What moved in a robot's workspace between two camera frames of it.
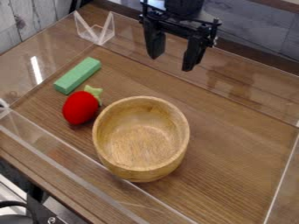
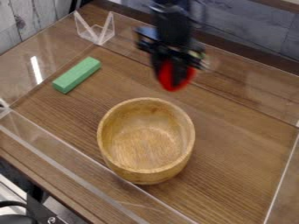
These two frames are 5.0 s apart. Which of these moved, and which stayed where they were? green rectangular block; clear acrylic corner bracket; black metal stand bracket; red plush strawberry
Moved: red plush strawberry
Stayed: black metal stand bracket; clear acrylic corner bracket; green rectangular block
